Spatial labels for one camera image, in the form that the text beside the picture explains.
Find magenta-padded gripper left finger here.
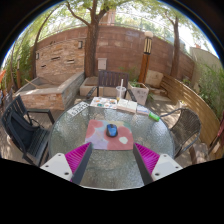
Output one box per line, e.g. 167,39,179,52
39,142,94,185

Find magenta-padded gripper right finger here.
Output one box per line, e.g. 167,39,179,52
132,142,184,186

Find blue computer mouse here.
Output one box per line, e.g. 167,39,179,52
105,123,119,138

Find red floral mouse pad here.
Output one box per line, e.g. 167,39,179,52
84,119,135,151

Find brown wicker chair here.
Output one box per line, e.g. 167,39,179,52
159,107,202,159

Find black slatted chair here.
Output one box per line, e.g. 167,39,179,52
0,94,56,167

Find green marker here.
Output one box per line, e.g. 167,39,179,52
148,112,161,122

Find small white blue book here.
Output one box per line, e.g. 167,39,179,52
136,105,150,116

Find white licence plate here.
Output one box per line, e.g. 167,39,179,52
66,101,90,117

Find curved wooden slat fence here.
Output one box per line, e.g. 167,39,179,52
160,74,224,158

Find white open book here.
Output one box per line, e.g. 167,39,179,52
116,98,138,114

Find raised stone garden bed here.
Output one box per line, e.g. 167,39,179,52
14,71,86,111

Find white planter box with plants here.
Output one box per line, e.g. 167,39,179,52
127,80,150,106

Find colourful sticker sheet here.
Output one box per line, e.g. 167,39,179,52
89,96,118,110

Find low concrete block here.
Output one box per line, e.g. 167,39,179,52
79,76,99,98

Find clear plastic cup with straw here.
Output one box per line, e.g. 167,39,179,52
115,78,128,103

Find beige stone slab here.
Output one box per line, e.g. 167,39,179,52
145,69,164,89

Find dark wooden slatted chair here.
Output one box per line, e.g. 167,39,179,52
85,69,138,103

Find orange parasol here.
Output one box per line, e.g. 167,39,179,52
0,68,8,84

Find leaning thin tree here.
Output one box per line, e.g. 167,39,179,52
31,9,56,79

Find slim dark tree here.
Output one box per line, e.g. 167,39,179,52
164,13,181,79

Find thick forked tree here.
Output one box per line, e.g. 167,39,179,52
64,0,116,78

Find wooden garden lamp post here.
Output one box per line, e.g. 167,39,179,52
137,30,154,84

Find white wall utility box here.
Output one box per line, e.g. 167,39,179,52
97,57,108,71

